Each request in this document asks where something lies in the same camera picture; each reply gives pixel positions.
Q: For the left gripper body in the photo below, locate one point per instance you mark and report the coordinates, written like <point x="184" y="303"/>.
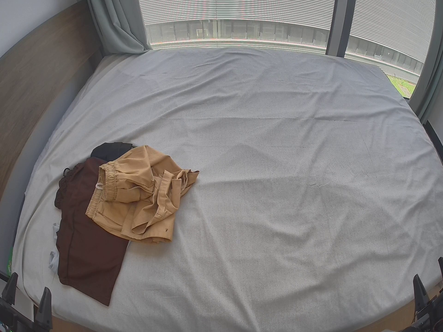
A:
<point x="17" y="320"/>

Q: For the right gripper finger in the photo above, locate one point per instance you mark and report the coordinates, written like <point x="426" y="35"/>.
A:
<point x="419" y="296"/>
<point x="441" y="268"/>

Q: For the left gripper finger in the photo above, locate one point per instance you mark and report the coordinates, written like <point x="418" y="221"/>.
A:
<point x="45" y="308"/>
<point x="10" y="291"/>

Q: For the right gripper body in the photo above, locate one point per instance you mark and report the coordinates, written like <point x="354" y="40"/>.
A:
<point x="431" y="318"/>

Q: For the tan shorts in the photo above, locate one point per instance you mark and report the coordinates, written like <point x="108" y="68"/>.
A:
<point x="138" y="192"/>

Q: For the bed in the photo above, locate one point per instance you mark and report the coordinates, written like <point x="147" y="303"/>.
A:
<point x="259" y="150"/>

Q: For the white garment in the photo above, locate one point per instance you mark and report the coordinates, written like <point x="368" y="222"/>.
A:
<point x="54" y="263"/>

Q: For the brown waffle garment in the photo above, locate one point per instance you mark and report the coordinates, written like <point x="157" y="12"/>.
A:
<point x="90" y="247"/>

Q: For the black garment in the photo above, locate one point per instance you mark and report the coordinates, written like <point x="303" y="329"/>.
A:
<point x="109" y="150"/>

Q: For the grey-green curtain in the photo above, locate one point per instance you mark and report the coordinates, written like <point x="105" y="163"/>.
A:
<point x="431" y="64"/>
<point x="114" y="16"/>

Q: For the window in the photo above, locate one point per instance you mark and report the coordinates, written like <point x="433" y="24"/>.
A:
<point x="242" y="9"/>

